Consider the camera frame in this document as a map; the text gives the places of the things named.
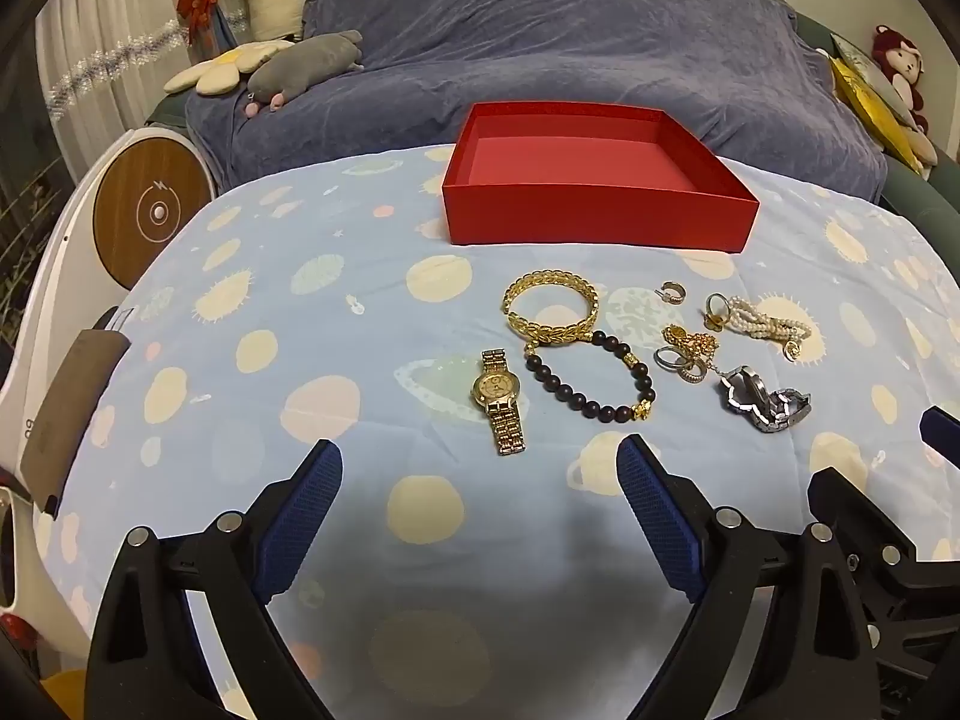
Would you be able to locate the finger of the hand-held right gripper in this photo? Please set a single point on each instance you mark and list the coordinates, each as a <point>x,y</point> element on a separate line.
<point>844,495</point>
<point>941,431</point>

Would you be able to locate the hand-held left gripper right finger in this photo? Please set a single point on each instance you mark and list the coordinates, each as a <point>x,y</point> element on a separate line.
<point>660,517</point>

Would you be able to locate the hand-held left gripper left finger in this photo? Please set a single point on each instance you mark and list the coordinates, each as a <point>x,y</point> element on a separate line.
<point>300,510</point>

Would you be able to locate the silver wristwatch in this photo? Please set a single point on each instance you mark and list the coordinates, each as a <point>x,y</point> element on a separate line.
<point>780,409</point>

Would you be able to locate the gold wristwatch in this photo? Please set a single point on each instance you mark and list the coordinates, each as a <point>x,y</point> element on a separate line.
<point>496,388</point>

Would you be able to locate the red cardboard box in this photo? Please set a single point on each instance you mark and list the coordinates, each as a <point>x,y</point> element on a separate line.
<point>600,217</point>

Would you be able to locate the blue planet print tablecloth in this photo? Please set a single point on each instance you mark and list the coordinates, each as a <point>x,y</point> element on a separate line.
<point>300,315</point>

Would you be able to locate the gold hoop earring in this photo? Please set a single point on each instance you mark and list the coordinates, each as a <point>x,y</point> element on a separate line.
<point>675,298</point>

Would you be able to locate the green sofa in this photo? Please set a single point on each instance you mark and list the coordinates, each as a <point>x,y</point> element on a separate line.
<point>915,195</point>

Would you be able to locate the brown felt pouch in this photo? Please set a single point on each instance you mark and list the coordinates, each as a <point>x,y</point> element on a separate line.
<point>71,405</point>

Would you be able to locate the white appliance with wooden disc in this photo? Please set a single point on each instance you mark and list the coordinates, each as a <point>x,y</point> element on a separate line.
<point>154,210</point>

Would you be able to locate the yellow cushion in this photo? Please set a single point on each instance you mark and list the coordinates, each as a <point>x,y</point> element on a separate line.
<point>862,97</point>

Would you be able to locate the red monkey plush toy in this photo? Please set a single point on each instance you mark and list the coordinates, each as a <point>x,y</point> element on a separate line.
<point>900,60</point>

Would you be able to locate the grey patterned cushion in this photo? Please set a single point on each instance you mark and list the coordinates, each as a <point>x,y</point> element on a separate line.
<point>859,56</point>

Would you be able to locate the dark glass window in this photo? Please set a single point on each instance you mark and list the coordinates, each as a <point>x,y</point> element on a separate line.
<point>22,225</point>

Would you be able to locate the grey plush toy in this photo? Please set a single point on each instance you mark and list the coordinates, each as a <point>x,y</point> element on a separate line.
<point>307,64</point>

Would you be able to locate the flower shaped cushion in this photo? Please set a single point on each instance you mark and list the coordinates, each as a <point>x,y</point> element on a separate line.
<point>225,67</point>

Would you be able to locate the silver beaded curtain tieback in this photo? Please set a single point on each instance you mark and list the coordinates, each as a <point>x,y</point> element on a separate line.
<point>112,56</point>

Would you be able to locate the blue-grey sofa cover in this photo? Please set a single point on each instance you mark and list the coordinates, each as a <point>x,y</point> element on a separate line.
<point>562,30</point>

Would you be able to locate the red bow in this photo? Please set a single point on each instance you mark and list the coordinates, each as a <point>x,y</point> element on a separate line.
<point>199,7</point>

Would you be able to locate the white curtain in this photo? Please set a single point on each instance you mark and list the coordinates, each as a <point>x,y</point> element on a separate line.
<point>97,30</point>

